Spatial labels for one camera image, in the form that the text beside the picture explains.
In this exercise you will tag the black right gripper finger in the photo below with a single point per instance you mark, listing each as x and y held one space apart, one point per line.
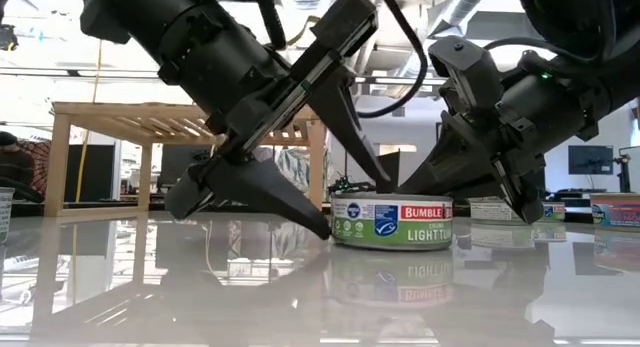
455 162
500 189

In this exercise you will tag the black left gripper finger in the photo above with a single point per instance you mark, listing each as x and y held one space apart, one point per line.
345 122
265 192

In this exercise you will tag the green label tuna can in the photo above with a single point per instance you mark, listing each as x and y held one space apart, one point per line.
492 211
390 232
555 213

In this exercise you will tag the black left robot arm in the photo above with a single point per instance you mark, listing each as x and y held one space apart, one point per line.
140 27

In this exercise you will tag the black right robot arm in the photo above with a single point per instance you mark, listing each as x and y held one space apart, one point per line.
600 17

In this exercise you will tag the black background robot arm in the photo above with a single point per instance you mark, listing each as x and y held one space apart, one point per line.
345 184

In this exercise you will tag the light wooden slatted shelf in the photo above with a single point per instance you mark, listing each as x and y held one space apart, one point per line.
57 162

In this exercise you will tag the black standing board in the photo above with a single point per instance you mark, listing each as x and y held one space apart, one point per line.
392 167

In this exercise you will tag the black keyboard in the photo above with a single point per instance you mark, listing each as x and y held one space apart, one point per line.
580 192

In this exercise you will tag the pink blue label salmon can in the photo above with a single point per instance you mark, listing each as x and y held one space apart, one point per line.
617 212

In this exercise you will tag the black cabinet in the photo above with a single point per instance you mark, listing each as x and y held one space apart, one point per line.
90 172

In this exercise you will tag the red patterned tapestry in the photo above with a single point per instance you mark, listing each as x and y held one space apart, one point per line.
42 162

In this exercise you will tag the person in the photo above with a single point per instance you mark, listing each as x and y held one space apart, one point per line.
15 162

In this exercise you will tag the black ceiling device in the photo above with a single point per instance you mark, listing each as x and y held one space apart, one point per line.
9 37

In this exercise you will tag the dark wall monitor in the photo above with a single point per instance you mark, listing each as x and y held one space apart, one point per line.
590 159

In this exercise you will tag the black camera stand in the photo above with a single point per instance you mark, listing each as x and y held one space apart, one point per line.
624 177

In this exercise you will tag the smooth silver ceiling duct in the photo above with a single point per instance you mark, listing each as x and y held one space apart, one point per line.
465 7

